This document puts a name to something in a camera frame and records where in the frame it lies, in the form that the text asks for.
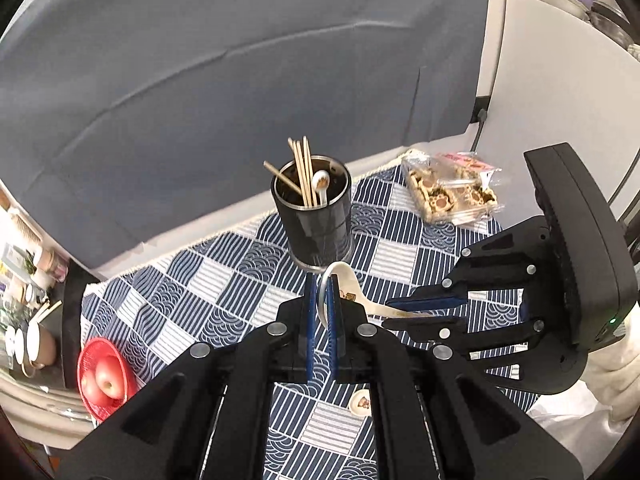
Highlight black cylindrical utensil holder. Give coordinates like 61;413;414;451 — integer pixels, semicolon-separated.
270;155;355;272

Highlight white spoon with brown print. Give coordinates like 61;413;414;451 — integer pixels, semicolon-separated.
348;389;371;417

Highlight red apple front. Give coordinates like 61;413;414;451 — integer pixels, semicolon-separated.
96;362;125;400

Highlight cluttered kitchen shelf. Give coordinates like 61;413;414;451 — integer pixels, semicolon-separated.
1;188;68;390

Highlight red apple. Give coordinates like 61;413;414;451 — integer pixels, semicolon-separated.
80;370;103;406
96;362;125;400

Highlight red plastic basket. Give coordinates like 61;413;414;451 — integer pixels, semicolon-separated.
77;338;138;422

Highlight white foam board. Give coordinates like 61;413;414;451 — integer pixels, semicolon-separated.
478;0;639;226

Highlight white spoon with hedgehog print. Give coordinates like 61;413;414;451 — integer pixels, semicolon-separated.
311;170;331;207

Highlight white spoon with blue print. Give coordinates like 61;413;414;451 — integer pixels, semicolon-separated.
317;261;431;328

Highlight clear bag of snacks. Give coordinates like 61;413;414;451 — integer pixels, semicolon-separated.
401;148;504;226

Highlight red apple back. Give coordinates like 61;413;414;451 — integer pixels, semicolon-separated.
80;370;103;406

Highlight blue white patterned tablecloth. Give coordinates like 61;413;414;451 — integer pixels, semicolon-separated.
79;161;542;480

